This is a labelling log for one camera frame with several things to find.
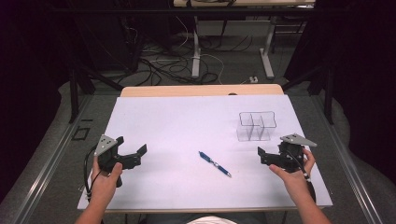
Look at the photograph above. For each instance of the person's left hand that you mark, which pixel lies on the person's left hand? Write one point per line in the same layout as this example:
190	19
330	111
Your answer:
104	185

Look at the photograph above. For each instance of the white power strip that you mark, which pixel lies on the white power strip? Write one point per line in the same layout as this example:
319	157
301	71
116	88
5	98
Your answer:
253	79

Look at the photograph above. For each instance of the wooden table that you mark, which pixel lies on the wooden table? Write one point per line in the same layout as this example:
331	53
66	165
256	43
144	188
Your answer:
199	90

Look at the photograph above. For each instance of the white table mat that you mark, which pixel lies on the white table mat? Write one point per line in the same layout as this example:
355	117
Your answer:
186	130

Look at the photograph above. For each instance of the aluminium floor rail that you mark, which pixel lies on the aluminium floor rail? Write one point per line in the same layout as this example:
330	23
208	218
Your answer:
351	174
40	174

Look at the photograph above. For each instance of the person's right hand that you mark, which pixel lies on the person's right hand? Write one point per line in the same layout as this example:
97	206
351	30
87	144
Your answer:
295	183

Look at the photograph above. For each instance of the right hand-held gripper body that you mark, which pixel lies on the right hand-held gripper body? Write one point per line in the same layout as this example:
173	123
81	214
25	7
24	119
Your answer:
292	158

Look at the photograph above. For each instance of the black metal stand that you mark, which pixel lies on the black metal stand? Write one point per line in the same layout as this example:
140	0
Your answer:
74	93
328	93

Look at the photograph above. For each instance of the blue pen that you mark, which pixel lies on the blue pen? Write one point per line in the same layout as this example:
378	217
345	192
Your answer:
214	163

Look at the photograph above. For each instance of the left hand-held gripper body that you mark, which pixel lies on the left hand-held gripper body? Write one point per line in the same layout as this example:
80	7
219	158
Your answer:
107	157

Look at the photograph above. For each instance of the person's lap in grey clothing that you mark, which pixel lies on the person's lap in grey clothing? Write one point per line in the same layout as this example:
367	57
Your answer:
168	218

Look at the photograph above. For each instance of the clear plastic divided organizer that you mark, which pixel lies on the clear plastic divided organizer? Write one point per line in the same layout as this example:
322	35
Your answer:
256	127

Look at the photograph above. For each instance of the white desk with metal legs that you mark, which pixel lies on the white desk with metal legs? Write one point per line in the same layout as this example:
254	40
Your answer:
195	59

